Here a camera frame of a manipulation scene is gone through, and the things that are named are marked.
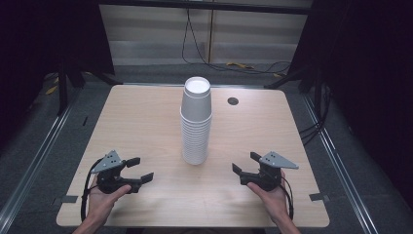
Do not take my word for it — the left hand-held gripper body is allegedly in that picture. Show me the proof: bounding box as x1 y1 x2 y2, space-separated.
91 149 143 195

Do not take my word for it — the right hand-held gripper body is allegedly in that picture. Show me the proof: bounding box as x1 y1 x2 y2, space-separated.
240 150 300 192

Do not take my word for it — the stack of white foam cups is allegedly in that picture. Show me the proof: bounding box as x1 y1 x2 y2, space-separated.
179 76 213 166

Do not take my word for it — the person's right hand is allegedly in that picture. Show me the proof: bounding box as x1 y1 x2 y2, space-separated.
246 170 292 226

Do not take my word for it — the person's left hand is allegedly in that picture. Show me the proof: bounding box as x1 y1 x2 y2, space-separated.
87 175 132 226

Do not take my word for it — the grey tape strip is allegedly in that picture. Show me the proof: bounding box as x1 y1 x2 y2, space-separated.
309 192 330 203
53 194 79 205

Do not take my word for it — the black metal stand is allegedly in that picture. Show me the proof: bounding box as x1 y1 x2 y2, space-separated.
263 64 323 96
56 61 124 117

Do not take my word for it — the long yellow tape scrap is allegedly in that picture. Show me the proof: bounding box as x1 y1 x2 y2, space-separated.
226 61 255 70

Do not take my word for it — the black curtain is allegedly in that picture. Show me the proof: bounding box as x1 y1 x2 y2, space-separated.
0 0 115 152
286 0 413 211

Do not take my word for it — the black metal crossbeam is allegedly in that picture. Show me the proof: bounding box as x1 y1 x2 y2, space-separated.
98 0 314 16

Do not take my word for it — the left hand-held gripper black cable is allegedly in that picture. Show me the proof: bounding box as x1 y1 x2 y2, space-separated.
80 158 103 222

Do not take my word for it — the hand-held gripper black cable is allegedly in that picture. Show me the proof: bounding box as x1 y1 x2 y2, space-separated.
80 158 103 222
278 175 295 220

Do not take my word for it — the right hand-held gripper black cable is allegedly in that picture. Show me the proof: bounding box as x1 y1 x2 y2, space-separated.
278 175 295 220

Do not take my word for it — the black cable bundle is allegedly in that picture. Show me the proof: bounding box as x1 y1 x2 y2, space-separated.
298 81 333 147

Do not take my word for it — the metal floor rail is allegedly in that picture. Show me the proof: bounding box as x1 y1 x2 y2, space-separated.
301 93 380 234
0 97 79 230

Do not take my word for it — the black hanging cable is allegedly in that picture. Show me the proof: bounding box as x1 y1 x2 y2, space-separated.
180 8 292 76

